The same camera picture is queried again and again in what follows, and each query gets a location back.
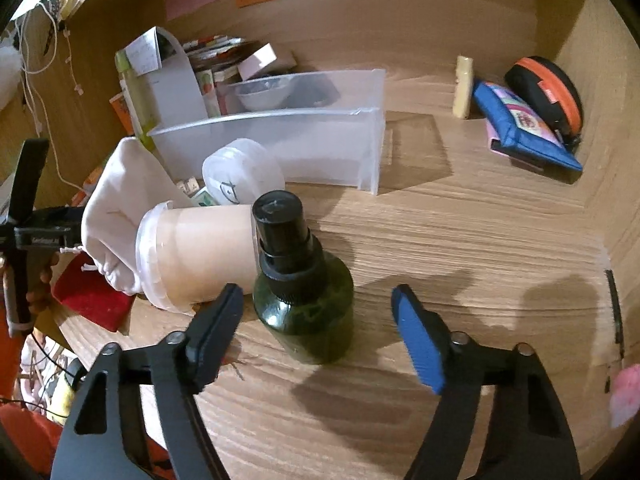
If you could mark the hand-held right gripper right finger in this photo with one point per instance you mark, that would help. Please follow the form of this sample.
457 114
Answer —
415 335

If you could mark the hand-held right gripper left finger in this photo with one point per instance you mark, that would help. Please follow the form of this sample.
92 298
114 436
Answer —
215 335

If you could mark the beige jar with clear lid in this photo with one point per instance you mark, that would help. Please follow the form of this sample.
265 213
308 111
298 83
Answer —
200 250

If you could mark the green spray bottle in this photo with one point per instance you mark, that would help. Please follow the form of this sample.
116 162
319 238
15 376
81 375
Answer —
305 310

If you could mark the white round container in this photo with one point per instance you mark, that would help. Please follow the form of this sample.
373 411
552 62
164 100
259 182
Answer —
240 165

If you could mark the clear plastic organizer box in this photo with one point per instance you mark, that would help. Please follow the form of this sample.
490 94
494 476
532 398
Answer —
320 145

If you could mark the wooden desktop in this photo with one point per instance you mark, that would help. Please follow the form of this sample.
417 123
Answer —
475 240

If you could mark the person's left hand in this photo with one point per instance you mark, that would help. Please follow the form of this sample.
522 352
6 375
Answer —
42 280

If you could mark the red cloth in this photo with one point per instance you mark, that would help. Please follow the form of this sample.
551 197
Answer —
90 297

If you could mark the small green white box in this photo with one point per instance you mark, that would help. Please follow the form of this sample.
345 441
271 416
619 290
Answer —
205 197

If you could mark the orange book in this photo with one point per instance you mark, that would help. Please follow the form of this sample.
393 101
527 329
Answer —
120 107

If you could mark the black strip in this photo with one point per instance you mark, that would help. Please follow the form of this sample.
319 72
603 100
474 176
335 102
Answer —
615 310

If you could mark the pink flat notebook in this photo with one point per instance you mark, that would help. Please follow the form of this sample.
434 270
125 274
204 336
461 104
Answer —
495 144

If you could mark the pink paper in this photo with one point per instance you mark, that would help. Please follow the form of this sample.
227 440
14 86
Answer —
625 395

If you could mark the blue patchwork pouch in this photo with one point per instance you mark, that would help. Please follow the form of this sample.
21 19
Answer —
520 125

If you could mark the clear plastic bowl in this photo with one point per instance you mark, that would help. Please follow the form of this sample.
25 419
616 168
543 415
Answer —
262 95

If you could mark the pale yellow lotion tube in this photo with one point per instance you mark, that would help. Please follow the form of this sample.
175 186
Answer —
462 90

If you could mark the stack of books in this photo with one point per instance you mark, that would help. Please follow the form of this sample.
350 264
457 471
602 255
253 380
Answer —
215 50

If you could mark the small pink box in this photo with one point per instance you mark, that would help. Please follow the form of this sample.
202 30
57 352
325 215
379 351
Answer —
257 60

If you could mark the black orange zipper case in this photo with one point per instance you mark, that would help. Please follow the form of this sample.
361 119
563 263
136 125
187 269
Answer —
545 90

